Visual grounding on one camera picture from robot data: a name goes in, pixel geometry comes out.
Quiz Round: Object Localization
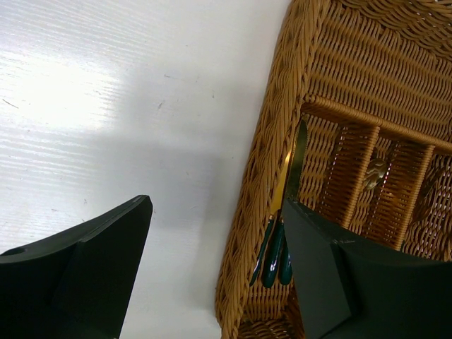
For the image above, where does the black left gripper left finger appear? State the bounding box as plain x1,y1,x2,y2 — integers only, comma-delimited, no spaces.
1,195,153,338

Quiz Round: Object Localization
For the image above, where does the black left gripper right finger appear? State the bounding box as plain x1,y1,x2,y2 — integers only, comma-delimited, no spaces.
282,199,451,338

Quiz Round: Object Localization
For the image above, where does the gold spoon green handle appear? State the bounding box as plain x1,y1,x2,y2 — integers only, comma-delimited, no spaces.
363,158,388,191

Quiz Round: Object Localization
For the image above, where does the gold knife green handle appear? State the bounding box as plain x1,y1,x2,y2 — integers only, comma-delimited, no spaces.
278,119,308,285
249,215,274,286

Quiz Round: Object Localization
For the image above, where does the gold knife pile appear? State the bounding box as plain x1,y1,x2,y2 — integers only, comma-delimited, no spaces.
261,153,292,288

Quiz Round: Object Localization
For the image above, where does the gold spoon pile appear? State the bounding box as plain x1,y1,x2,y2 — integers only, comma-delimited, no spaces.
412,167,444,222

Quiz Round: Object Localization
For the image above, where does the brown wicker cutlery tray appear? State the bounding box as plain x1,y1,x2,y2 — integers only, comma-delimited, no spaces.
215,1,451,338

